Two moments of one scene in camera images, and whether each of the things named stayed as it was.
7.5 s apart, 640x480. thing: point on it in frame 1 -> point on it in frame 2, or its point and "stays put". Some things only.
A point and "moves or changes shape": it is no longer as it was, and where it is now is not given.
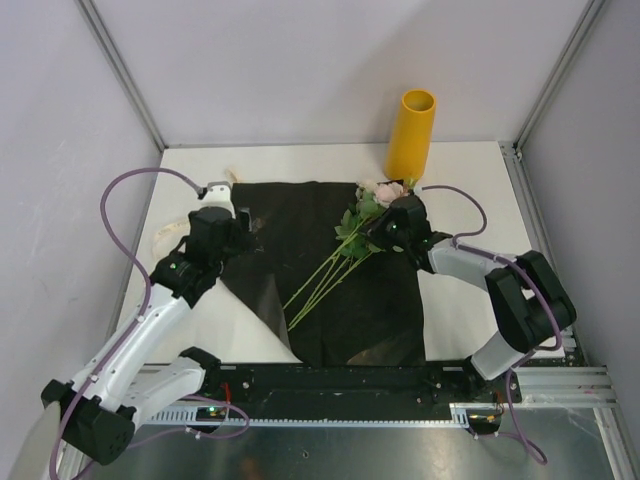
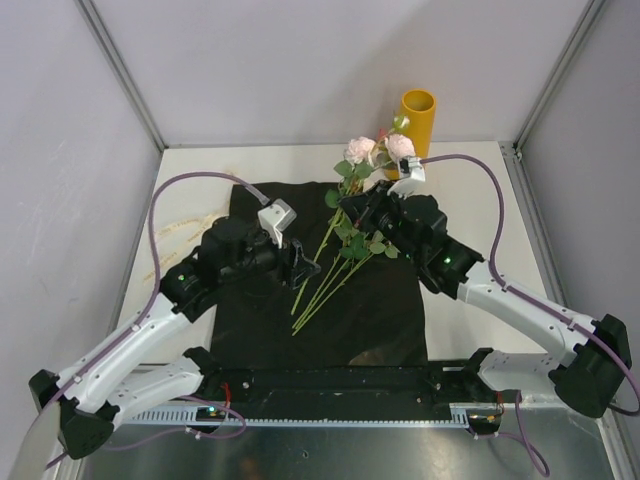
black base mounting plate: (340, 387) stays put
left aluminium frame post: (110, 44) stays put
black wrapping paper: (333, 300) moves or changes shape
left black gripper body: (240, 243) -> (265, 257)
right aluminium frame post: (590, 12) stays put
